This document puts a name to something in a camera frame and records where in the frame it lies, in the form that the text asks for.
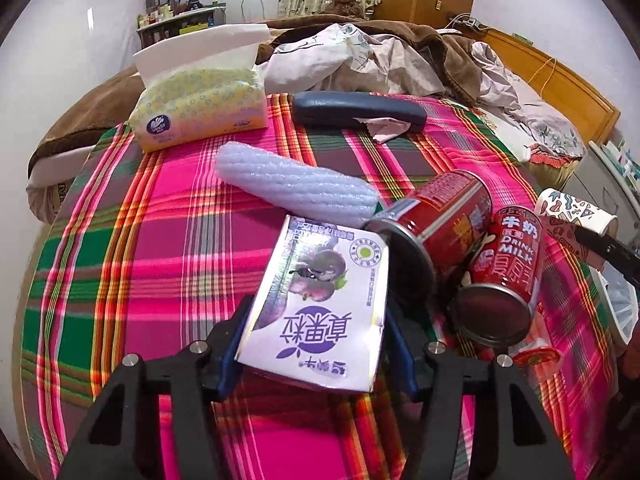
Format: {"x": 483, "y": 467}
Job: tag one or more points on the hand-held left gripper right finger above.
{"x": 404, "y": 362}

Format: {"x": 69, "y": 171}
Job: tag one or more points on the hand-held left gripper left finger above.
{"x": 227, "y": 365}

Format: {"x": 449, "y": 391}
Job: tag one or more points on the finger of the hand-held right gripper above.
{"x": 607, "y": 252}

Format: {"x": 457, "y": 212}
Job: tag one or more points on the white trash bin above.
{"x": 620, "y": 302}

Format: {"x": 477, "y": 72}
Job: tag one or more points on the patterned paper cup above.
{"x": 565, "y": 212}

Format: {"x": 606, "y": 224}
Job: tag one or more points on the purple white drink carton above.
{"x": 320, "y": 305}

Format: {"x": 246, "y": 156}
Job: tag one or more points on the grey cabinet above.
{"x": 607, "y": 185}

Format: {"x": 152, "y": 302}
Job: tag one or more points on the green white boxes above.
{"x": 625, "y": 157}

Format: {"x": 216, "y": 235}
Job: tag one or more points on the floral bed sheet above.
{"x": 550, "y": 166}

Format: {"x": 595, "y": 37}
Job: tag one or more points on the small red milk can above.
{"x": 505, "y": 270}

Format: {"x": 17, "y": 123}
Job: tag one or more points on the pink green plaid tablecloth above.
{"x": 150, "y": 270}

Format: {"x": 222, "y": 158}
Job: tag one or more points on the red foil lid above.
{"x": 535, "y": 357}

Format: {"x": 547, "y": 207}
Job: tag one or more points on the floral pillow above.
{"x": 545, "y": 125}

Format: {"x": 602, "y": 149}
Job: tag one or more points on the large red can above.
{"x": 440, "y": 220}

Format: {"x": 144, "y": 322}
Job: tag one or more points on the wooden bed headboard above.
{"x": 565, "y": 82}

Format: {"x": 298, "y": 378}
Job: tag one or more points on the white bubble wrap roll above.
{"x": 300, "y": 185}

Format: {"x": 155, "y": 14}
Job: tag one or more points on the torn white paper scrap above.
{"x": 385, "y": 128}

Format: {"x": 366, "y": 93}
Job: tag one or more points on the dark blue glasses case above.
{"x": 345, "y": 109}

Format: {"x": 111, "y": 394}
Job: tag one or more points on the yellow tissue pack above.
{"x": 200, "y": 105}

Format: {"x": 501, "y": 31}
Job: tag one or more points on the white power strip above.
{"x": 466, "y": 22}

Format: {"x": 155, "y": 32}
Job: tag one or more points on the brown blanket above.
{"x": 75, "y": 120}

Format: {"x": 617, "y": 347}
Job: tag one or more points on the white floral quilt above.
{"x": 360, "y": 60}

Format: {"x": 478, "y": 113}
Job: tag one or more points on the shelf with bottles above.
{"x": 180, "y": 24}

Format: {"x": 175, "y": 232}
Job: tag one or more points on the brown teddy bear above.
{"x": 345, "y": 0}

